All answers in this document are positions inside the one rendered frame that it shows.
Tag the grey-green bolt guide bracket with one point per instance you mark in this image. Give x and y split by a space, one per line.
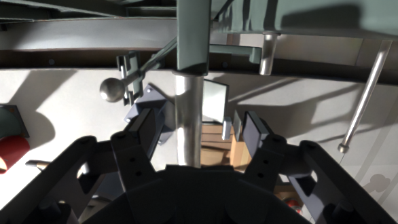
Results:
133 62

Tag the thin grey plate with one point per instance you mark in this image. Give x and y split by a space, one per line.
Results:
237 124

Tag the blue-grey mounting bracket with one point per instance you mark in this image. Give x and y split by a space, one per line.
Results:
155 101

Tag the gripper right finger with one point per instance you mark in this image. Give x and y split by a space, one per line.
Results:
264 158

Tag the dark plate with green disc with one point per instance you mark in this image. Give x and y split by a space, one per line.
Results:
9 121

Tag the short steel peg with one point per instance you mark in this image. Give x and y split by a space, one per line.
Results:
268 54

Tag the grey-green wicket frame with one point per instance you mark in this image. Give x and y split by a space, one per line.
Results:
192 34

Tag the steel drop bolt ball knob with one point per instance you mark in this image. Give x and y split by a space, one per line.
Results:
111 89

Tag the white flat tag plate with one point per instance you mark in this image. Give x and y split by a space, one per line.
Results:
214 101

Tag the small red round object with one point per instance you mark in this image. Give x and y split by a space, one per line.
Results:
294 206

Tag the polished steel round post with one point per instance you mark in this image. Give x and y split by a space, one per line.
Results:
188 118

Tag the long thin steel rod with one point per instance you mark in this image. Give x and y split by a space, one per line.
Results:
367 93

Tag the small light grey block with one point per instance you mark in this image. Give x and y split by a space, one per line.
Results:
226 128

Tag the dark brown long rail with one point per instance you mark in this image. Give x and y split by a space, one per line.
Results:
62 59

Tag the brown wooden crate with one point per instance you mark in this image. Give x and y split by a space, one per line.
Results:
217 146

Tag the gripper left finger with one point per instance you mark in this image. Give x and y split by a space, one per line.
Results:
130 158

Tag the red cylinder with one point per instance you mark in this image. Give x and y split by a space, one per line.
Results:
12 152

